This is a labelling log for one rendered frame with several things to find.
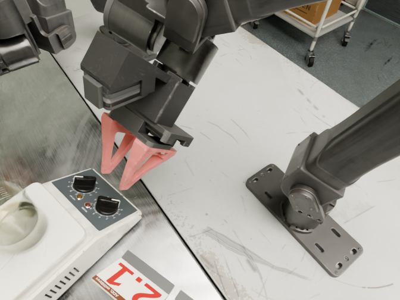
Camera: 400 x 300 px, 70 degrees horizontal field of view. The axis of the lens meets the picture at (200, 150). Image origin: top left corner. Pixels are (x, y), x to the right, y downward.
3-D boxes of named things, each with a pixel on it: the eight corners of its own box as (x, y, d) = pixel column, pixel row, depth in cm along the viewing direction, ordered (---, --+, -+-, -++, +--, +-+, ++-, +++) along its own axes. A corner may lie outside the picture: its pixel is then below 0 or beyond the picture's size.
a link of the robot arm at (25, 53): (-16, 44, 44) (31, 30, 46) (-23, 27, 46) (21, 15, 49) (8, 80, 49) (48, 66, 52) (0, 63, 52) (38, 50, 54)
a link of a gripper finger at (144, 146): (115, 203, 32) (158, 131, 30) (77, 166, 34) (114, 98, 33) (150, 197, 38) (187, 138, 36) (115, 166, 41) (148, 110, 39)
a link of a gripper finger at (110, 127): (111, 199, 32) (152, 127, 30) (73, 162, 35) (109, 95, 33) (146, 194, 38) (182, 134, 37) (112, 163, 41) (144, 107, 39)
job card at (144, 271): (128, 250, 44) (122, 240, 41) (175, 286, 41) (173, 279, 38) (99, 286, 41) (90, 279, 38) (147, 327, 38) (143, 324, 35)
